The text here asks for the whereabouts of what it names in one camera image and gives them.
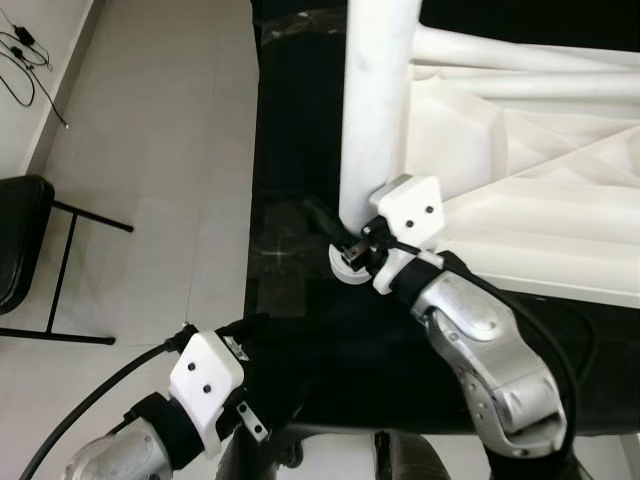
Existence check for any robot right leg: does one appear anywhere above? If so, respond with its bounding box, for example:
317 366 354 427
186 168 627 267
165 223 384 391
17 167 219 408
375 432 446 480

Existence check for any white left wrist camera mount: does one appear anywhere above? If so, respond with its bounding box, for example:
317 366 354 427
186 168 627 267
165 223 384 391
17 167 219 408
168 332 246 456

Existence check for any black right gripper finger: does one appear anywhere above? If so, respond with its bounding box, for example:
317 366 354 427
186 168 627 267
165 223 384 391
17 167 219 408
305 198 348 243

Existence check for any white plastic table top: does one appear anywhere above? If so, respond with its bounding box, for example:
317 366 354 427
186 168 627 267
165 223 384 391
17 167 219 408
330 20 640 309

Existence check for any black cable tangle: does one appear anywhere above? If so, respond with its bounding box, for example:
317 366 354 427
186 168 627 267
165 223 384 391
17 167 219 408
0 25 71 129

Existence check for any black folding chair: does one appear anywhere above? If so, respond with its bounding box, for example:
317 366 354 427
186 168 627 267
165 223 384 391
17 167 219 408
0 175 136 346

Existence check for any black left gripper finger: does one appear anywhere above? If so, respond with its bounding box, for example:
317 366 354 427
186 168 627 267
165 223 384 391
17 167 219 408
215 313 273 346

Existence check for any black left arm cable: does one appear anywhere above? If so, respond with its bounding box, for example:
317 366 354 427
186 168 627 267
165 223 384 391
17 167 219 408
20 325 201 480

